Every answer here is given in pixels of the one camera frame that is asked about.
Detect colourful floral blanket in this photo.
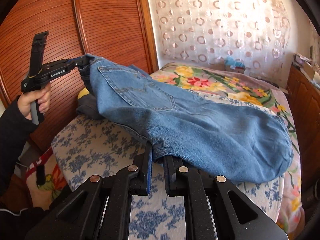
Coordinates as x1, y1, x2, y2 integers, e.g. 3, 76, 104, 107
149, 62, 306, 232

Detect clutter of papers and boxes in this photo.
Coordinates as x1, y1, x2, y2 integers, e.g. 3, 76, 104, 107
294, 45, 320, 81

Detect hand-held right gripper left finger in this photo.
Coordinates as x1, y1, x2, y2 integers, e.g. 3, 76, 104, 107
25, 142, 153, 240

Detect black strap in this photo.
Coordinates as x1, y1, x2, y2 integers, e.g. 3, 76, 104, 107
36, 165, 46, 187

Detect wooden cabinet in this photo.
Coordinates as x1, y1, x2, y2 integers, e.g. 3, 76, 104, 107
286, 64, 320, 199

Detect person's left hand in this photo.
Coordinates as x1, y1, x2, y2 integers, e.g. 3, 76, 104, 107
17, 81, 52, 120

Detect yellow plush toy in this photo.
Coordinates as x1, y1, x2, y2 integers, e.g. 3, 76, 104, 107
77, 89, 97, 101

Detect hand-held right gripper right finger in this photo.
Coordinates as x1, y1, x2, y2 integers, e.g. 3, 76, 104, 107
164, 156, 288, 240

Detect blue floral bedsheet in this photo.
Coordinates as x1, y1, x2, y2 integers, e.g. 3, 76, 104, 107
51, 115, 285, 240

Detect circle-patterned sheer curtain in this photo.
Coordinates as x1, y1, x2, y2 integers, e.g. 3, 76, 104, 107
146, 0, 292, 67

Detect blue denim pants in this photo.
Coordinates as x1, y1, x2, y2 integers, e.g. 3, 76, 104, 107
80, 53, 294, 183

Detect red and yellow printed blanket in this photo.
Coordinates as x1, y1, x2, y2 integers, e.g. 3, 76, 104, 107
24, 150, 68, 207

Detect cardboard box with blue cloth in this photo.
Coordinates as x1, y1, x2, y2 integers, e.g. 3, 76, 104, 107
224, 56, 247, 74

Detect person's left forearm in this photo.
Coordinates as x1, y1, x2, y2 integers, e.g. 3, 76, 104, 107
0, 97, 37, 215

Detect dark grey cloth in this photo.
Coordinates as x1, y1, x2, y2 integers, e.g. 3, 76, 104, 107
76, 97, 107, 121

